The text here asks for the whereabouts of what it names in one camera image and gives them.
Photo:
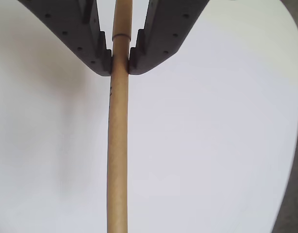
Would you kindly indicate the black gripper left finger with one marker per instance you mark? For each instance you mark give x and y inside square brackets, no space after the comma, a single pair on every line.
[73,29]

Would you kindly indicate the tan pen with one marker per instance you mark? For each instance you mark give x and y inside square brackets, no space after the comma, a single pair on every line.
[117,145]

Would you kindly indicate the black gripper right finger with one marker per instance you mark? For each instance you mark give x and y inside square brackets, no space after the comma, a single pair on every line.
[158,36]

